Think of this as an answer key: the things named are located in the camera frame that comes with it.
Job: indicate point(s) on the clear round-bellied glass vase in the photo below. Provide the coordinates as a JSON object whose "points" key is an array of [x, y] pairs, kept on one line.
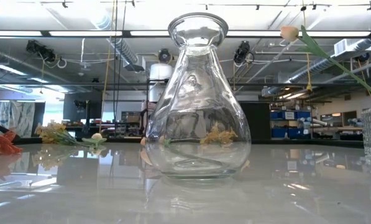
{"points": [[197, 31]]}

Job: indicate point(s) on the white cylindrical tank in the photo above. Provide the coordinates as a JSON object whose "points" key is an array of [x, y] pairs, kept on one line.
{"points": [[161, 77]]}

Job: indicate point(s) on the round black ceiling reel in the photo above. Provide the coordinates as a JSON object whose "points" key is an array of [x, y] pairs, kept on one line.
{"points": [[165, 56]]}

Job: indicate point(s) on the black cabinet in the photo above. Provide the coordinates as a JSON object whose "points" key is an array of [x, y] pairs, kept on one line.
{"points": [[255, 121]]}

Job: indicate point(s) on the black ceiling-mounted device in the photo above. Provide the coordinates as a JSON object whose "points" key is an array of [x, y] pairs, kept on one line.
{"points": [[241, 51], [40, 49]]}

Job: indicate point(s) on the ceiling light strip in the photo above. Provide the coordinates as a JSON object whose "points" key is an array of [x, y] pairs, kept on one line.
{"points": [[149, 33], [253, 33], [340, 33], [85, 33], [14, 33]]}

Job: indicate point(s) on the blue storage bins shelf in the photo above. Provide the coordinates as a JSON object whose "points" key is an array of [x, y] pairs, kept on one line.
{"points": [[278, 133]]}

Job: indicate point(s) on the leaf-patterned curtain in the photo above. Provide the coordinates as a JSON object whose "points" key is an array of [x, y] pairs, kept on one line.
{"points": [[17, 115]]}

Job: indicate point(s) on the black metal table frame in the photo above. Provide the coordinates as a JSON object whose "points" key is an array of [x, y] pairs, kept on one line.
{"points": [[272, 142]]}

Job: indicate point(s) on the long silver ventilation duct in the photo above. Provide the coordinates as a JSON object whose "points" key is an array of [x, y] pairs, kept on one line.
{"points": [[322, 63]]}

